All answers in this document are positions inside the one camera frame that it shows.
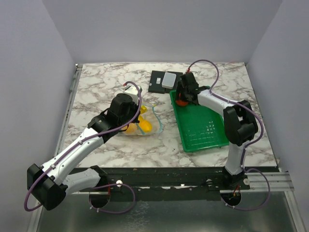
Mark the yellow lemon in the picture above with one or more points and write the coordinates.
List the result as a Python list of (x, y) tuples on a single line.
[(145, 125)]

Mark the grey translucent small case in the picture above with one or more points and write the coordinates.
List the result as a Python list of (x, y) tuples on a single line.
[(168, 80)]

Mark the yellow banana bunch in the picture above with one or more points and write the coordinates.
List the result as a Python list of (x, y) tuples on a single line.
[(143, 109)]

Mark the clear zip top bag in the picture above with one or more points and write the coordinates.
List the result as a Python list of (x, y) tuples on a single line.
[(153, 118)]

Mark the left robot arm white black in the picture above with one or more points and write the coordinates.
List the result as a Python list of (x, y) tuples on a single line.
[(52, 181)]

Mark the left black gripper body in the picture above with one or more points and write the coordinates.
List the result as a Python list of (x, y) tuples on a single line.
[(132, 115)]

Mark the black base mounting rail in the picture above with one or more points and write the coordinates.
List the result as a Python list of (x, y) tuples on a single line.
[(165, 184)]

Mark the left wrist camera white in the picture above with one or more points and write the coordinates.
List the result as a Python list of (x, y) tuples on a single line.
[(132, 92)]

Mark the orange fruit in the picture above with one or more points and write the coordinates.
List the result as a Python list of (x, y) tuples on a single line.
[(181, 103)]

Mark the green plastic tray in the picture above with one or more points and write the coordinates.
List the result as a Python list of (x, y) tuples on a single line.
[(199, 127)]

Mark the yellow peach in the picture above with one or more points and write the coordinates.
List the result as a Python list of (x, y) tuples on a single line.
[(131, 129)]

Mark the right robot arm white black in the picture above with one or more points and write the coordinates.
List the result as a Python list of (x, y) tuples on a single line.
[(239, 122)]

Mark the black flat box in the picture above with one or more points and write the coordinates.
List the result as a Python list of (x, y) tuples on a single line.
[(156, 78)]

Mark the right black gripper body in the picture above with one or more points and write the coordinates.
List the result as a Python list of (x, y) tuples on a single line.
[(184, 96)]

